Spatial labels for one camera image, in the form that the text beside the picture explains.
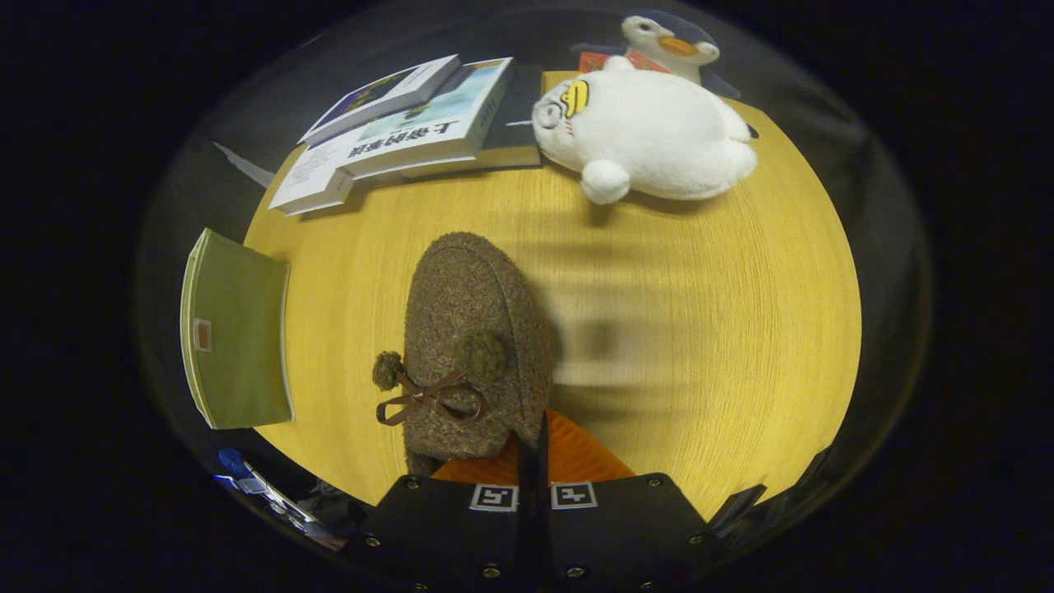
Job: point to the teal cover book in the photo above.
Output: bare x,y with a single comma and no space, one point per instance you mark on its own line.
428,123

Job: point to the white plush toy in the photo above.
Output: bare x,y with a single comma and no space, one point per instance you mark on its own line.
659,132

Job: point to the brown fuzzy shoe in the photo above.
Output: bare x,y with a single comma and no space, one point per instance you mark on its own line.
469,313

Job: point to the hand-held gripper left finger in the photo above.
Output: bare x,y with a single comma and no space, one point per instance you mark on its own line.
461,527

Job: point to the blue cloth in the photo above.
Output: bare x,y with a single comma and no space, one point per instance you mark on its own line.
232,463

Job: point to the dark blue penguin plush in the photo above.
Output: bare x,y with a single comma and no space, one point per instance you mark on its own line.
667,37

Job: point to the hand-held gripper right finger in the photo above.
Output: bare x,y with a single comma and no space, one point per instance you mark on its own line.
609,527

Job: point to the pale green fabric storage box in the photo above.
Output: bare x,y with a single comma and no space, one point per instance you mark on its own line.
239,329

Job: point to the blue photo cover book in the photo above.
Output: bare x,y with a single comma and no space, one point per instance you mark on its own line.
387,95

